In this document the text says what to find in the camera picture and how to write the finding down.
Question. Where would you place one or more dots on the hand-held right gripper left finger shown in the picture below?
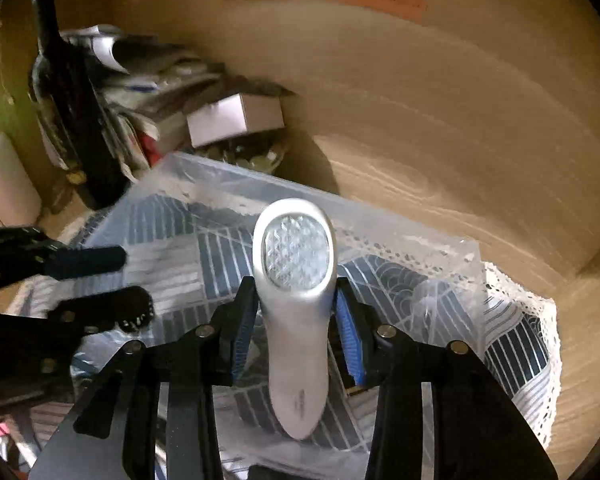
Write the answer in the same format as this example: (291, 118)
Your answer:
(244, 331)

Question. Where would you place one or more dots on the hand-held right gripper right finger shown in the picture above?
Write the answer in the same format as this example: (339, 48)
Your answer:
(349, 340)

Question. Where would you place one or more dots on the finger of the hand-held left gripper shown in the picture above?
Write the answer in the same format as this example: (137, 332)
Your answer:
(91, 261)
(125, 307)

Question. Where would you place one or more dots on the clear plastic storage box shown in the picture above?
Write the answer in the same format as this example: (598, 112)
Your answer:
(260, 280)

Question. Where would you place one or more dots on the white handheld massager device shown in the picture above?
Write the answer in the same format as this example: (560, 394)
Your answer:
(296, 305)

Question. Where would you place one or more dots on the blue white patterned cloth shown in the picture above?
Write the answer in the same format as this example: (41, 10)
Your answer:
(430, 340)

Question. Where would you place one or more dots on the clear bag of round items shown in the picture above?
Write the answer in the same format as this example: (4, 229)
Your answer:
(245, 156)

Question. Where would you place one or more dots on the pile of papers and packets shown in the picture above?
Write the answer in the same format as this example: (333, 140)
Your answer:
(145, 90)

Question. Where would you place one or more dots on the small white cardboard box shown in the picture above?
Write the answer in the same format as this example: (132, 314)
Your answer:
(236, 118)

